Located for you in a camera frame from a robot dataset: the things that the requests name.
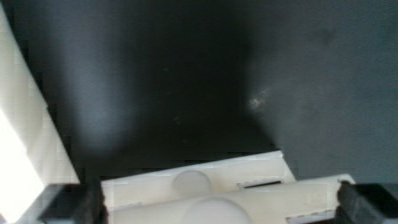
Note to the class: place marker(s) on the white front drawer box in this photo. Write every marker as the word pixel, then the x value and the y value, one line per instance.
pixel 216 177

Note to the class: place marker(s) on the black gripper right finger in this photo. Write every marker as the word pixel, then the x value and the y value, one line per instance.
pixel 369 205

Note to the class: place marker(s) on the white drawer box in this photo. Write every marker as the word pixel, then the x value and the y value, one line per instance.
pixel 294 203
pixel 216 177

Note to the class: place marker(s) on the white front barrier rail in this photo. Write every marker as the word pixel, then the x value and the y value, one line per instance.
pixel 35 161

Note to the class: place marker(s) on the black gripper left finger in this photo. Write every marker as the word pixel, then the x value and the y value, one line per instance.
pixel 77 206

